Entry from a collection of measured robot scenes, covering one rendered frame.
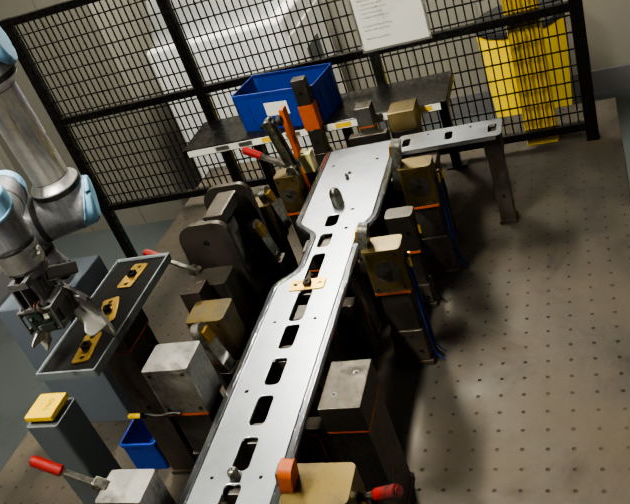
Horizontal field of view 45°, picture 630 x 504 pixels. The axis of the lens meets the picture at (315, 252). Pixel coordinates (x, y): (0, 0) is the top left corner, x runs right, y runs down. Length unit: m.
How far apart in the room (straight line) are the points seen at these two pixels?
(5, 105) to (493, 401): 1.22
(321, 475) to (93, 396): 0.99
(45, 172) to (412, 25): 1.22
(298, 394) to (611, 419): 0.64
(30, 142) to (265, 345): 0.68
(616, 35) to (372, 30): 2.23
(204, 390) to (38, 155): 0.66
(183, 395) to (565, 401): 0.79
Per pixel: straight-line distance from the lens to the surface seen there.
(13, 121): 1.76
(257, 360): 1.55
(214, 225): 1.68
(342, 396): 1.35
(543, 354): 1.80
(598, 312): 1.89
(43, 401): 1.47
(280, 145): 2.04
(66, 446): 1.47
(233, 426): 1.43
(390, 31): 2.46
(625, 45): 4.50
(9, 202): 1.36
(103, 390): 2.03
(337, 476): 1.19
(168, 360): 1.47
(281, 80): 2.57
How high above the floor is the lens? 1.93
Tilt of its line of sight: 31 degrees down
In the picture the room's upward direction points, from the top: 21 degrees counter-clockwise
